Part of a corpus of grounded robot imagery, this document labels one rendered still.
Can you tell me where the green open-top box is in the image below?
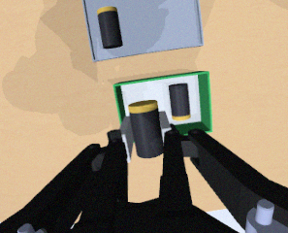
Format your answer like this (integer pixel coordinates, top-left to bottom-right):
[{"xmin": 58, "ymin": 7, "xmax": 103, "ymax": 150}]
[{"xmin": 112, "ymin": 71, "xmax": 212, "ymax": 135}]

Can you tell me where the black battery with gold end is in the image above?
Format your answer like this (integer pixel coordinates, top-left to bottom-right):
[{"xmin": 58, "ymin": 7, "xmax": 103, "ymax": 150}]
[
  {"xmin": 169, "ymin": 83, "xmax": 191, "ymax": 120},
  {"xmin": 97, "ymin": 6, "xmax": 123, "ymax": 49},
  {"xmin": 128, "ymin": 100, "xmax": 164, "ymax": 158}
]

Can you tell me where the light blue tray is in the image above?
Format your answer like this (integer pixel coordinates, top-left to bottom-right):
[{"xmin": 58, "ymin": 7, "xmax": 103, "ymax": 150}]
[{"xmin": 81, "ymin": 0, "xmax": 205, "ymax": 62}]

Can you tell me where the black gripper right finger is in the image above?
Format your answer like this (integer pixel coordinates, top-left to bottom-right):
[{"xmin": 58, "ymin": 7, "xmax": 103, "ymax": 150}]
[{"xmin": 154, "ymin": 111, "xmax": 288, "ymax": 233}]

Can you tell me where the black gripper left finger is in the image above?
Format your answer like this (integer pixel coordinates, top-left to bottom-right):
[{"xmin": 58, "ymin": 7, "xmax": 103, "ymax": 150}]
[{"xmin": 0, "ymin": 116, "xmax": 134, "ymax": 233}]

